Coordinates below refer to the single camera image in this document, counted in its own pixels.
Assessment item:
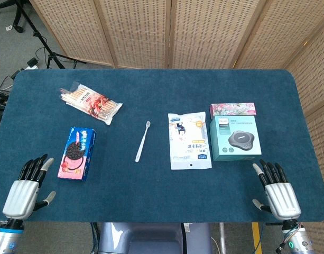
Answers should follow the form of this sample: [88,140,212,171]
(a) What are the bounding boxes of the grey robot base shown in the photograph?
[97,222,213,254]

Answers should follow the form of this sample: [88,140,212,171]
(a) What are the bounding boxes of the woven folding screen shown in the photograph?
[29,0,324,254]

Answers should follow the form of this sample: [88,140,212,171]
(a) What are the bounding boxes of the pink floral box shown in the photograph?
[209,102,257,119]

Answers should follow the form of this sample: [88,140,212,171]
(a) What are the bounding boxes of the blue pink Oreo box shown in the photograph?
[57,126,97,182]

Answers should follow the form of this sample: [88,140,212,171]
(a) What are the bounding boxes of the white plastic pouch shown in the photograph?
[168,111,213,170]

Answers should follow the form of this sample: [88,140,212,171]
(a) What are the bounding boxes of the white toothbrush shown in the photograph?
[135,121,152,163]

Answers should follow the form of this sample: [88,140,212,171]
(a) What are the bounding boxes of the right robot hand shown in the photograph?
[252,159,302,221]

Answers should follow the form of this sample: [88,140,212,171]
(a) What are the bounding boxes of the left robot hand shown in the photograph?
[2,154,57,221]

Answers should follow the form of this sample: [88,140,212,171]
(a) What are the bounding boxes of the teal speakerphone box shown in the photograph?
[209,115,262,162]

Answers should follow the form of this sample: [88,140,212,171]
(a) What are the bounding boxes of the black floor cables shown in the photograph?
[0,75,16,125]

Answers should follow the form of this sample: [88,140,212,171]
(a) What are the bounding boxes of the black office chair base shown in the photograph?
[0,0,25,33]

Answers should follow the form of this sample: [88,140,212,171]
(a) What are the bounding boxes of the biscuit stick packet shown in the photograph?
[59,81,123,125]

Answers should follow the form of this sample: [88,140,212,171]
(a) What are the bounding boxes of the black tripod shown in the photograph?
[18,0,86,70]

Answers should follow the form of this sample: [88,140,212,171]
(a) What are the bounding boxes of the yellow floor tape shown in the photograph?
[251,222,263,254]

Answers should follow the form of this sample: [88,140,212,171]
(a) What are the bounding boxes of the blue table mat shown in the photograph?
[0,68,324,223]

